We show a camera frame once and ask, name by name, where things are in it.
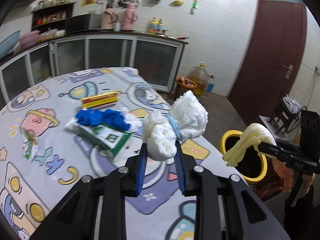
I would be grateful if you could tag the microwave oven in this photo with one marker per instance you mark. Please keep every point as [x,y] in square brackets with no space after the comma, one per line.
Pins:
[83,22]

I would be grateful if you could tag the pink thermos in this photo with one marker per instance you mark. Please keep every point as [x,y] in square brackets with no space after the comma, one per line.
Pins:
[129,17]
[108,17]

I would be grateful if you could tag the yellow blue snack bag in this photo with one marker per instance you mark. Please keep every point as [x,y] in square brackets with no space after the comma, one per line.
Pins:
[30,146]

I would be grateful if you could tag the yellow wall hook duck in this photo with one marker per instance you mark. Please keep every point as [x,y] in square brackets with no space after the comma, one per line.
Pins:
[177,3]

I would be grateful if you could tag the black spice shelf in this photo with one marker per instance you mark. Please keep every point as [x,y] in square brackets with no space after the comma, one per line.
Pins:
[52,17]

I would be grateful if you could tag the pink thermos right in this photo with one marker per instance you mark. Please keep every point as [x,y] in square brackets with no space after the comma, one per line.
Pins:
[129,17]

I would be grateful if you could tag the green wall brush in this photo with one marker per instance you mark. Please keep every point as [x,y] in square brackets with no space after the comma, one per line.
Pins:
[194,7]

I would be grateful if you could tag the person right hand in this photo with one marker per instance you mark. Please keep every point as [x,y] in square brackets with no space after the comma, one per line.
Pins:
[287,175]

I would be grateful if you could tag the small white stool table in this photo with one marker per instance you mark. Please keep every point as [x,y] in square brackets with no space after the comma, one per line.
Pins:
[273,128]

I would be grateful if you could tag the small white crumpled tissue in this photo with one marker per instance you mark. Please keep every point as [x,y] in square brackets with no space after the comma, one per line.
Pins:
[131,119]

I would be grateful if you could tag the pink basin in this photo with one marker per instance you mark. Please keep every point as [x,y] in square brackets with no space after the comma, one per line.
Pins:
[29,39]

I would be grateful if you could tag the large oil jug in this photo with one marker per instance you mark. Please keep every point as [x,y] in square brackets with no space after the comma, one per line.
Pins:
[200,76]

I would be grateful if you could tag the blue glove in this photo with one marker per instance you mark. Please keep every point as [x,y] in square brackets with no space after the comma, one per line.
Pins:
[95,117]

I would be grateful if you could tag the brown waste basket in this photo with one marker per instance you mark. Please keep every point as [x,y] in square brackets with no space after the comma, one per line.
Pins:
[183,85]

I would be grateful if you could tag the red yellow seasoning box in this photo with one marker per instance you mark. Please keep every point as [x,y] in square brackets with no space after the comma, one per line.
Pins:
[101,100]

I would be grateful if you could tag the white plastic bag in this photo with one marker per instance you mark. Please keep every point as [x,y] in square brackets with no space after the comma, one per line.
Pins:
[186,119]

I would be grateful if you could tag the black noodle machine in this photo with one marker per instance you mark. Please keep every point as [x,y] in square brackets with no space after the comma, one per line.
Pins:
[288,114]

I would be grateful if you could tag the green white flat carton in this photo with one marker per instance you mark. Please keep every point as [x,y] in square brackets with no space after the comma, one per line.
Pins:
[111,141]

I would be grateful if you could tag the pink thermos left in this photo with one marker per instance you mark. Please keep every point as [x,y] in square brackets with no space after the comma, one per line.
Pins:
[108,17]

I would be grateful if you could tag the dark red door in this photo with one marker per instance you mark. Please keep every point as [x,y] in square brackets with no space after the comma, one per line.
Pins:
[272,59]

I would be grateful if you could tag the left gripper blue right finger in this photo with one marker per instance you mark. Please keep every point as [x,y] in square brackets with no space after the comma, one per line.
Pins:
[179,168]

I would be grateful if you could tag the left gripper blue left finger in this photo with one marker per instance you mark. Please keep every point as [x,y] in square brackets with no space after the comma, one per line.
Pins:
[141,163]

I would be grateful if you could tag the kitchen counter cabinet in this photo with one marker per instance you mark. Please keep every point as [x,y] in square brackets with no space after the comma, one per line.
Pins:
[155,57]

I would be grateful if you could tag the cartoon print tablecloth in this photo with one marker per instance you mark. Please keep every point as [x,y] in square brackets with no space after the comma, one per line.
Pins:
[31,189]

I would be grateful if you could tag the blue basin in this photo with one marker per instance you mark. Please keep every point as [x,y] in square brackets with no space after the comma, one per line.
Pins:
[8,43]

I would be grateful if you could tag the yellow detergent bottles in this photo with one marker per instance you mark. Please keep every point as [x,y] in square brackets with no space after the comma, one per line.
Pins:
[155,26]

